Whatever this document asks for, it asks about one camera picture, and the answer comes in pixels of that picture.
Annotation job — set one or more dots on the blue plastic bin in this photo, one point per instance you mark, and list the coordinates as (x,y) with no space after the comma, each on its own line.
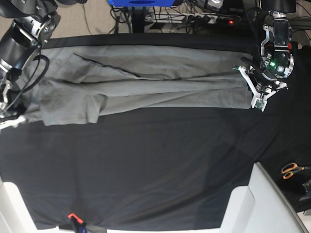
(141,3)

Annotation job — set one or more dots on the red black clamp bottom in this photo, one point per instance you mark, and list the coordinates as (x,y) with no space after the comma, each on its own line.
(77,224)

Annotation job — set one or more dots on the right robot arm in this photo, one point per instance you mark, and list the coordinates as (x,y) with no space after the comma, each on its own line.
(33,22)

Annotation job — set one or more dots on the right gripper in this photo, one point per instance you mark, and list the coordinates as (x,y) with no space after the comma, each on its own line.
(13,116)

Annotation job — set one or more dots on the white chair right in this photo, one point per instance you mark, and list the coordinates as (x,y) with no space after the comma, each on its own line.
(260,207)

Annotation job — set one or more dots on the red black clamp right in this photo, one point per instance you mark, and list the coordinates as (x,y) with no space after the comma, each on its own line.
(292,47)

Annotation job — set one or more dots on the white chair left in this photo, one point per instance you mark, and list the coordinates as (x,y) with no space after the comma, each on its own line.
(14,215)

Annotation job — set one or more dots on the black table cloth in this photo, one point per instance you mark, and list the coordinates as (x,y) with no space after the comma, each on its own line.
(160,168)

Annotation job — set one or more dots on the black metal tool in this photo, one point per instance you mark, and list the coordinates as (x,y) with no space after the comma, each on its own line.
(307,188)

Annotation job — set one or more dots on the black stand post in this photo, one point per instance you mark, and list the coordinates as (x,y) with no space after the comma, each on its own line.
(138,19)

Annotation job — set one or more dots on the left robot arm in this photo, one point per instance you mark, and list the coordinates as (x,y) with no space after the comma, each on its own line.
(274,62)

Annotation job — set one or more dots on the red black clamp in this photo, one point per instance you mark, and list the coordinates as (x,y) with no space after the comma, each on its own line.
(292,47)
(77,224)

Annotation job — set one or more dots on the orange handled scissors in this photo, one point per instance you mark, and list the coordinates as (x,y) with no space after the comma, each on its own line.
(292,168)

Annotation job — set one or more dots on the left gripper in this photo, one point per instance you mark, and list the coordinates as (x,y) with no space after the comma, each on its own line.
(261,93)

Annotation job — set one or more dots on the white chair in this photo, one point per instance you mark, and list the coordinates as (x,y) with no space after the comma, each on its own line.
(14,215)
(260,207)

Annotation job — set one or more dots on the grey T-shirt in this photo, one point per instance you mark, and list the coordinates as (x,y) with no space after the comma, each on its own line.
(87,82)

